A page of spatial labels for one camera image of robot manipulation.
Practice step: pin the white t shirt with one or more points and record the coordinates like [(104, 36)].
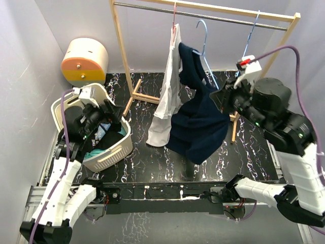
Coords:
[(169, 101)]

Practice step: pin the navy blue t shirt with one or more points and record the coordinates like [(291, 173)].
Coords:
[(198, 129)]

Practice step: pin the black printed t shirt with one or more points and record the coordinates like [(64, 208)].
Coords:
[(106, 137)]

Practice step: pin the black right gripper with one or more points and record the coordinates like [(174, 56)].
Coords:
[(222, 98)]

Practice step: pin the white plastic laundry basket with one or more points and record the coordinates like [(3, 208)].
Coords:
[(96, 149)]

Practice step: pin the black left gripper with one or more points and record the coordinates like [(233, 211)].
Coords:
[(114, 110)]

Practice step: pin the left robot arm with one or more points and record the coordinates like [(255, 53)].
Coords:
[(53, 220)]

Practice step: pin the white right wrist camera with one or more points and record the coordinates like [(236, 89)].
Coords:
[(248, 71)]

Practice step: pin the teal garment in basket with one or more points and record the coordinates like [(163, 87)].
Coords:
[(96, 152)]

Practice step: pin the pink wire hanger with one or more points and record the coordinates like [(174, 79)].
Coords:
[(174, 24)]

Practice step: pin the cream orange yellow drawer box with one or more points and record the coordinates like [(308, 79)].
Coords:
[(85, 62)]

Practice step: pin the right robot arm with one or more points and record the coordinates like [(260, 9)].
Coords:
[(265, 105)]

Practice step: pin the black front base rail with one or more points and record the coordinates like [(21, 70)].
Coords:
[(161, 197)]

